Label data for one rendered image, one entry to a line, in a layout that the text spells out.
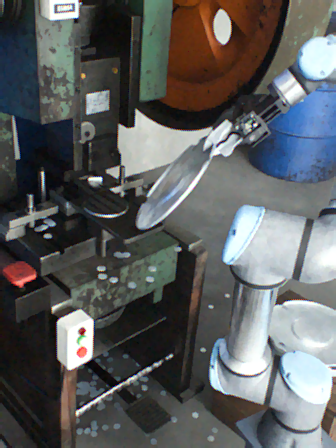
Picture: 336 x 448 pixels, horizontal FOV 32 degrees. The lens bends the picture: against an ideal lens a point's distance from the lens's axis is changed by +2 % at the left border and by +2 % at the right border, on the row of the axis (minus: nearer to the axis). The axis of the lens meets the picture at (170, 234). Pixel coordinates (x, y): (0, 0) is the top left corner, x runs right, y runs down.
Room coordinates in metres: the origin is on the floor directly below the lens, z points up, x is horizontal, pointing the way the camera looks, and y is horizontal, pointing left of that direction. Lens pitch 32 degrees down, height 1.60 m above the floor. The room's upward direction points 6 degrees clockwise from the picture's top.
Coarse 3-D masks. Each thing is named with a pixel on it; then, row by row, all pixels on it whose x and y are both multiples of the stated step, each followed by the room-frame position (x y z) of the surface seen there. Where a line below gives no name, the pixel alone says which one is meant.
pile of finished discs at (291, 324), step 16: (288, 304) 1.56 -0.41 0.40; (304, 304) 1.57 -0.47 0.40; (320, 304) 1.57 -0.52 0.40; (272, 320) 1.47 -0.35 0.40; (288, 320) 1.48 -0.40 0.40; (304, 320) 1.48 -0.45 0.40; (320, 320) 1.49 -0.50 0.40; (272, 336) 1.39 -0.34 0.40; (288, 336) 1.40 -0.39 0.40; (304, 336) 1.40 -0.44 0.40; (320, 336) 1.41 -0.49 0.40; (272, 352) 1.36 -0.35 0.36; (320, 352) 1.34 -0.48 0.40
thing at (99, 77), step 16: (96, 48) 1.55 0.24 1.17; (96, 64) 1.45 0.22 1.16; (112, 64) 1.49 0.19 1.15; (96, 80) 1.45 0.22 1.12; (112, 80) 1.49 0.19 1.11; (96, 96) 1.45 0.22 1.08; (112, 96) 1.49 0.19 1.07; (96, 112) 1.45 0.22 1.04; (112, 112) 1.49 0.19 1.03; (48, 128) 1.48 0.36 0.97; (96, 128) 1.45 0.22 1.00; (112, 128) 1.49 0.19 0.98; (48, 144) 1.48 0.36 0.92; (64, 144) 1.43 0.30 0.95; (80, 144) 1.42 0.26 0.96; (96, 144) 1.42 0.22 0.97; (112, 144) 1.45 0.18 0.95; (64, 160) 1.43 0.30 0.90; (80, 160) 1.42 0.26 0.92; (96, 160) 1.40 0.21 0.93; (112, 160) 1.45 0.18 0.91
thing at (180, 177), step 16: (192, 144) 1.42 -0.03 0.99; (176, 160) 1.44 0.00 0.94; (192, 160) 1.33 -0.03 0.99; (208, 160) 1.23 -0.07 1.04; (160, 176) 1.42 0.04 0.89; (176, 176) 1.31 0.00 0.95; (192, 176) 1.23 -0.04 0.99; (160, 192) 1.31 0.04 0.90; (176, 192) 1.23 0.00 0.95; (144, 208) 1.33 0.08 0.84; (160, 208) 1.22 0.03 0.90; (144, 224) 1.22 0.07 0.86
